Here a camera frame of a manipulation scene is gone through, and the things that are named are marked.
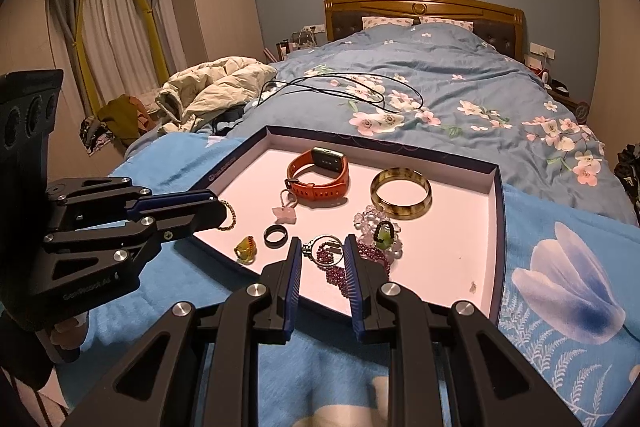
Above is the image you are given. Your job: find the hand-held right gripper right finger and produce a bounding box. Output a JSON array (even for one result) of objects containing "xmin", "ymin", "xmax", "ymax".
[{"xmin": 344, "ymin": 234, "xmax": 583, "ymax": 427}]

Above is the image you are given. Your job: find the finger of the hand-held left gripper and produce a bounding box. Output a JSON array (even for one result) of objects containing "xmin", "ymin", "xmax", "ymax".
[
  {"xmin": 45, "ymin": 177, "xmax": 219, "ymax": 229},
  {"xmin": 41, "ymin": 200, "xmax": 227, "ymax": 261}
]

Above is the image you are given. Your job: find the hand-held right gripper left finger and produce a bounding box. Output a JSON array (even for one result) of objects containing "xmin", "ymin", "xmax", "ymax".
[{"xmin": 75, "ymin": 236, "xmax": 304, "ymax": 427}]

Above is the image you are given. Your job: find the garnet bead bracelet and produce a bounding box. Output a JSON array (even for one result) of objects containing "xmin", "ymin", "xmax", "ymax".
[{"xmin": 315, "ymin": 242, "xmax": 393, "ymax": 300}]

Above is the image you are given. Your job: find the gold bead bracelet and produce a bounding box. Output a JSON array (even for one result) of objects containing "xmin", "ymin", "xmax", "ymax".
[{"xmin": 217, "ymin": 201, "xmax": 237, "ymax": 232}]

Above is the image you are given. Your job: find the clear crystal bead bracelet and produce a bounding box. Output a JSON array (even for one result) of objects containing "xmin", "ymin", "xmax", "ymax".
[{"xmin": 352, "ymin": 205, "xmax": 403, "ymax": 258}]

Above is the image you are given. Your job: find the pink star pendant charm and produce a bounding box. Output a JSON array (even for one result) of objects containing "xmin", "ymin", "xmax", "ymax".
[{"xmin": 271, "ymin": 189, "xmax": 299, "ymax": 223}]

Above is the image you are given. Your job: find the dark blue box lid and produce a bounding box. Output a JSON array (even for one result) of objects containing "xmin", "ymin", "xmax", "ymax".
[{"xmin": 190, "ymin": 125, "xmax": 505, "ymax": 325}]

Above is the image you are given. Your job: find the person's left forearm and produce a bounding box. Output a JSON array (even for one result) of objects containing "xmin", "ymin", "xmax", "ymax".
[{"xmin": 0, "ymin": 302, "xmax": 81, "ymax": 427}]

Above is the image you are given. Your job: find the person's left hand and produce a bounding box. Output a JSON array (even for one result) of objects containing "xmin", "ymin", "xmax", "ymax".
[{"xmin": 50, "ymin": 314, "xmax": 87, "ymax": 349}]

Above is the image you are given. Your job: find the patterned clothes pile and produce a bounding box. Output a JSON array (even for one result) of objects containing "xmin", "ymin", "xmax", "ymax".
[{"xmin": 80, "ymin": 117, "xmax": 113, "ymax": 155}]

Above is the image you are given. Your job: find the amber bangle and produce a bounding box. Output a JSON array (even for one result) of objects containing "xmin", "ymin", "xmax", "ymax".
[{"xmin": 370, "ymin": 167, "xmax": 432, "ymax": 220}]

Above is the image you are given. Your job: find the orange smartwatch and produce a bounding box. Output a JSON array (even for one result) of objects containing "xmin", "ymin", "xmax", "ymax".
[{"xmin": 286, "ymin": 147, "xmax": 351, "ymax": 208}]

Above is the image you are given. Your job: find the dark blue garment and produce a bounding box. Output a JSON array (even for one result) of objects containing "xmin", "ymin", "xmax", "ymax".
[{"xmin": 207, "ymin": 107, "xmax": 246, "ymax": 138}]

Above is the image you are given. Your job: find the olive green garment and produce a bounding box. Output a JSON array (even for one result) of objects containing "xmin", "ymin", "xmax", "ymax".
[{"xmin": 97, "ymin": 94, "xmax": 151, "ymax": 145}]

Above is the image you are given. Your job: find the cream down jacket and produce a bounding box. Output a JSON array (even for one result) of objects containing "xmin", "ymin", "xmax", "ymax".
[{"xmin": 156, "ymin": 57, "xmax": 278, "ymax": 135}]

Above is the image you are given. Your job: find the grey and yellow curtain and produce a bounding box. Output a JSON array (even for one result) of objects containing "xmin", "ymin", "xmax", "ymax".
[
  {"xmin": 117, "ymin": 0, "xmax": 186, "ymax": 85},
  {"xmin": 46, "ymin": 0, "xmax": 108, "ymax": 118}
]

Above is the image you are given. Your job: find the white sheer curtain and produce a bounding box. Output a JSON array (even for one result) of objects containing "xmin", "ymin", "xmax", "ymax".
[{"xmin": 82, "ymin": 0, "xmax": 161, "ymax": 108}]

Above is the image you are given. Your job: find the bedside clutter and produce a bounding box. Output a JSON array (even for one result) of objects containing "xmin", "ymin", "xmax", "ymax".
[{"xmin": 265, "ymin": 29, "xmax": 321, "ymax": 62}]

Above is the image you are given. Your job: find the blue flower print blanket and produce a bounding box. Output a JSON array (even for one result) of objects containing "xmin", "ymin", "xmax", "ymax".
[{"xmin": 50, "ymin": 132, "xmax": 640, "ymax": 427}]

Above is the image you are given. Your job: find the blue floral duvet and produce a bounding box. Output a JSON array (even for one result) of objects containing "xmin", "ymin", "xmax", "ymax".
[{"xmin": 125, "ymin": 27, "xmax": 640, "ymax": 228}]

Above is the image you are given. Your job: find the floral pillow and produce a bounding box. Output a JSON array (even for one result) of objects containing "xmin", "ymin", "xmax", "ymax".
[
  {"xmin": 362, "ymin": 17, "xmax": 415, "ymax": 29},
  {"xmin": 419, "ymin": 16, "xmax": 474, "ymax": 32}
]

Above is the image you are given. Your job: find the wooden nightstand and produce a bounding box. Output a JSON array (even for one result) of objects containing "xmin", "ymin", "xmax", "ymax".
[{"xmin": 545, "ymin": 82, "xmax": 583, "ymax": 108}]

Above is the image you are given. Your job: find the wooden bed headboard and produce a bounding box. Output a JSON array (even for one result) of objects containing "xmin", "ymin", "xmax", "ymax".
[{"xmin": 324, "ymin": 0, "xmax": 526, "ymax": 58}]

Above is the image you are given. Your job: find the dark clothing heap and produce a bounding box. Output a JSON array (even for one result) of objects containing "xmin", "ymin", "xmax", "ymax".
[{"xmin": 612, "ymin": 144, "xmax": 640, "ymax": 212}]

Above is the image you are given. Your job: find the black ring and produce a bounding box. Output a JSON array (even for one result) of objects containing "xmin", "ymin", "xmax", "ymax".
[{"xmin": 265, "ymin": 224, "xmax": 291, "ymax": 249}]

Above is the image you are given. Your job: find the silver key ring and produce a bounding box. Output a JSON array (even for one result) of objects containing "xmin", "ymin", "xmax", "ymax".
[{"xmin": 302, "ymin": 233, "xmax": 341, "ymax": 263}]

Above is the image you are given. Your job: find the yellow stone ring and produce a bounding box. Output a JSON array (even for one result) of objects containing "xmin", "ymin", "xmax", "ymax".
[{"xmin": 234, "ymin": 236, "xmax": 259, "ymax": 264}]

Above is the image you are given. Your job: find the green gemstone ring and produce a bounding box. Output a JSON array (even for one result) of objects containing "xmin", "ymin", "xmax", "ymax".
[{"xmin": 374, "ymin": 222, "xmax": 396, "ymax": 250}]

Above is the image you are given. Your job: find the black cable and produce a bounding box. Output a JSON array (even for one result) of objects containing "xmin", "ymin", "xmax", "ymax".
[{"xmin": 257, "ymin": 74, "xmax": 423, "ymax": 112}]

